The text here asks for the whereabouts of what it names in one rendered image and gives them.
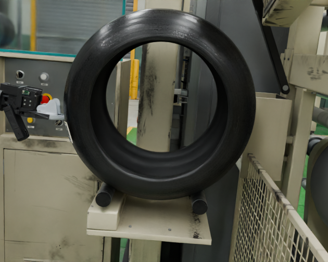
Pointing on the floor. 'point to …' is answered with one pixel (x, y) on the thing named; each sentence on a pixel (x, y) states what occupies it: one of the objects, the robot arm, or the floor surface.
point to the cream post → (155, 112)
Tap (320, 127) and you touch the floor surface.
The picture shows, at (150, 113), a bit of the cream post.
